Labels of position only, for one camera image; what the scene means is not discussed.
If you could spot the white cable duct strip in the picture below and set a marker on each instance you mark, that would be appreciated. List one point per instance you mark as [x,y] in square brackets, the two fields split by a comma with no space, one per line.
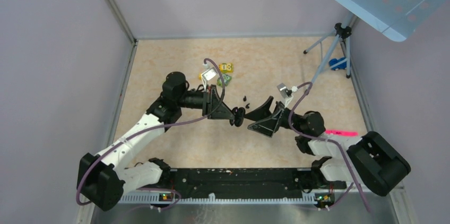
[154,199]

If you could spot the black earbud charging case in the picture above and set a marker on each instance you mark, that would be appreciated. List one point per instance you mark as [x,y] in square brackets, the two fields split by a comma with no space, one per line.
[239,114]

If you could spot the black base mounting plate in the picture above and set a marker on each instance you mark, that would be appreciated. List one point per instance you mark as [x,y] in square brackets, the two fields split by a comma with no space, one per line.
[244,183]

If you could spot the blue toy car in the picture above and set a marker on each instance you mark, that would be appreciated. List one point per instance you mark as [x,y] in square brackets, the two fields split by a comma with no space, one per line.
[336,64]

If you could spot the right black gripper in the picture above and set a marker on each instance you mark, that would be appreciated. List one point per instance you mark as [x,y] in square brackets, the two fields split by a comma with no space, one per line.
[268,126]

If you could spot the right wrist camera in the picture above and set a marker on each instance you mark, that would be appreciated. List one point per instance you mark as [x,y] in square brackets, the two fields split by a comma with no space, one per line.
[286,94]

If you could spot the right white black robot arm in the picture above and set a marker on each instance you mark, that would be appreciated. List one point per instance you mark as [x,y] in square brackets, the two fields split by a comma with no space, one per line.
[369,159]

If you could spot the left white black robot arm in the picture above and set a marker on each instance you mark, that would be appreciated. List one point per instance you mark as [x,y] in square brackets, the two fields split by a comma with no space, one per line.
[104,177]

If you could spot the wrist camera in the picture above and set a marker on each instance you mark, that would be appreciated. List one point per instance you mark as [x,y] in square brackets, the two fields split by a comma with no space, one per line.
[209,73]
[286,94]

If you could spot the yellow number block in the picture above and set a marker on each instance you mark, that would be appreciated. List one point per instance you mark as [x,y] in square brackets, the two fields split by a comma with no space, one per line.
[226,67]

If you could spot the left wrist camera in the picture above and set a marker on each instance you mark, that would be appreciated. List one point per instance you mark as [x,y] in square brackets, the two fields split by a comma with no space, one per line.
[209,73]

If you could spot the pink marker pen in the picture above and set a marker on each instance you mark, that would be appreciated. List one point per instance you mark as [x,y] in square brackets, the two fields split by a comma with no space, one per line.
[341,133]

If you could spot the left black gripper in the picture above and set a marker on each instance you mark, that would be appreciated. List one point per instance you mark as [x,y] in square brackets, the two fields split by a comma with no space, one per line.
[223,112]

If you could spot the green number block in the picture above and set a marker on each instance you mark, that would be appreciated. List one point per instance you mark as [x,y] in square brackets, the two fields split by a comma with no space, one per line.
[224,80]

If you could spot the light blue tripod stand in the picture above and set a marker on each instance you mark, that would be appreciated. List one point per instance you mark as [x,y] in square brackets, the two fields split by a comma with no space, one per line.
[341,34]

